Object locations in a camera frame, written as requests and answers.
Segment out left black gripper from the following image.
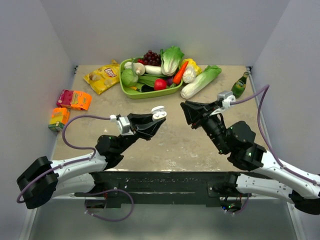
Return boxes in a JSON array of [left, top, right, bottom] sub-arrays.
[[116, 111, 166, 154]]

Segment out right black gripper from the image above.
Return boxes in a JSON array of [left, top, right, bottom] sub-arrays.
[[179, 99, 228, 154]]

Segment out small white case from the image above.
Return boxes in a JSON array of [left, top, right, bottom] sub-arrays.
[[151, 105, 167, 121]]

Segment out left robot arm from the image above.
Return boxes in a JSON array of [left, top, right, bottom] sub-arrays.
[[16, 108, 167, 209]]

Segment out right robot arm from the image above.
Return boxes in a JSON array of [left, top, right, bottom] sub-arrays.
[[180, 96, 320, 215]]

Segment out green plastic tray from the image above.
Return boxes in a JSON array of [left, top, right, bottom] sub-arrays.
[[119, 58, 183, 100]]

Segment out orange carrot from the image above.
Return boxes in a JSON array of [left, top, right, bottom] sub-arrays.
[[172, 61, 189, 85]]

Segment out large napa cabbage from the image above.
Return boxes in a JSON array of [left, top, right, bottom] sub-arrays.
[[180, 65, 222, 100]]

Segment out purple onion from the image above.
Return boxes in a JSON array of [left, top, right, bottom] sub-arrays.
[[165, 76, 174, 87]]

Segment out green glass bottle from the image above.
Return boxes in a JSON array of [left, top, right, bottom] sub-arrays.
[[231, 71, 250, 99]]

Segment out dark green leafy vegetable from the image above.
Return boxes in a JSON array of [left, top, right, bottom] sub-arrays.
[[137, 75, 165, 90]]

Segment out round green cabbage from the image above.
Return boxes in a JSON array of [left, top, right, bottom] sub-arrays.
[[120, 68, 139, 88]]

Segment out beige mushroom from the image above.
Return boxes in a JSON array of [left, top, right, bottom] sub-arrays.
[[132, 62, 146, 76]]

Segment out white daikon radish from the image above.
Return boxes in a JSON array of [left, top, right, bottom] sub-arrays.
[[144, 65, 162, 76]]

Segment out yellow Lays chips bag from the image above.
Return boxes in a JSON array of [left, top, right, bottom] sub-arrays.
[[83, 59, 120, 95]]

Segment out green lettuce head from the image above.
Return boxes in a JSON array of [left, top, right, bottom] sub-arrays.
[[160, 45, 185, 76]]

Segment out purple grapes bunch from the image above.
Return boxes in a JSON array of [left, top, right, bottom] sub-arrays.
[[141, 50, 162, 67]]

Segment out pink orange snack pack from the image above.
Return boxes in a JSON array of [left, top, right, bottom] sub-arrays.
[[56, 89, 92, 111]]

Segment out orange green juice box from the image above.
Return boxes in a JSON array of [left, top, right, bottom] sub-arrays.
[[48, 107, 70, 132]]

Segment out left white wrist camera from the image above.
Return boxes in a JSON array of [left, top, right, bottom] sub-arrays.
[[116, 116, 131, 136]]

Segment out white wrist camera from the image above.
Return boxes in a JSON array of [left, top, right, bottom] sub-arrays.
[[210, 91, 236, 116], [116, 116, 131, 136]]

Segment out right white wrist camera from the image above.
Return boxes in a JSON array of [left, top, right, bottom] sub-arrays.
[[210, 91, 236, 116]]

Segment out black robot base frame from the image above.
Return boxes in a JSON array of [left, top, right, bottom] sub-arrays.
[[75, 171, 247, 208]]

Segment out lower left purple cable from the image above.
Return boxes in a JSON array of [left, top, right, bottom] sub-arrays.
[[84, 187, 135, 222]]

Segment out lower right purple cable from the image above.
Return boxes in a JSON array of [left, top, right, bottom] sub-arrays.
[[223, 186, 255, 216]]

